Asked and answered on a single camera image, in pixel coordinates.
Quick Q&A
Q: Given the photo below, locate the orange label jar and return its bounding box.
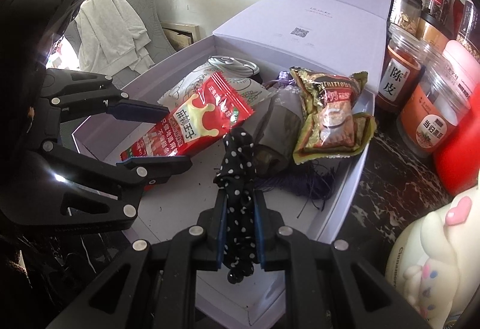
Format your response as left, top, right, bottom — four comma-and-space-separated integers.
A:
396, 56, 470, 158

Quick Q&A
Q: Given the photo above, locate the red lidded container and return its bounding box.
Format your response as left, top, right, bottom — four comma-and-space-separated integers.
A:
433, 40, 479, 196

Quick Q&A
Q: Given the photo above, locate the white astronaut thermos jug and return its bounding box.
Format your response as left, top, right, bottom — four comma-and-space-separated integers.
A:
385, 185, 479, 328

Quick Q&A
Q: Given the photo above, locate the white open gift box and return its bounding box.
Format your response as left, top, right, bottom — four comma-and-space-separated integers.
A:
70, 0, 393, 329

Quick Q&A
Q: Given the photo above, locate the red snack packet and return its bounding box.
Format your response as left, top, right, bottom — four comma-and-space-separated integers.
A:
120, 87, 254, 160

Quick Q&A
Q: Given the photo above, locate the black polka dot hair band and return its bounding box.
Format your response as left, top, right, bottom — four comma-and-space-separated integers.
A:
214, 127, 258, 284

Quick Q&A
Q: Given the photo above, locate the clear jar with nuts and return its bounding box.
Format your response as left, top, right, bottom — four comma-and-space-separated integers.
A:
389, 0, 422, 36

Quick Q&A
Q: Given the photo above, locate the orange peel jar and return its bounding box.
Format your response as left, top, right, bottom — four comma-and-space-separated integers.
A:
376, 24, 425, 114

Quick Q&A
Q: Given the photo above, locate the wooden picture frame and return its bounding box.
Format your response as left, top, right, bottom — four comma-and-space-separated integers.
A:
161, 21, 201, 51

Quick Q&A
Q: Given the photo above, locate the white garment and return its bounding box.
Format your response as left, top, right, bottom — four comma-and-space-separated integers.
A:
75, 0, 154, 77

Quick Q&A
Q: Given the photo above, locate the gold cereal packet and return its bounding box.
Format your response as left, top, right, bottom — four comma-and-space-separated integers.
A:
289, 67, 377, 165

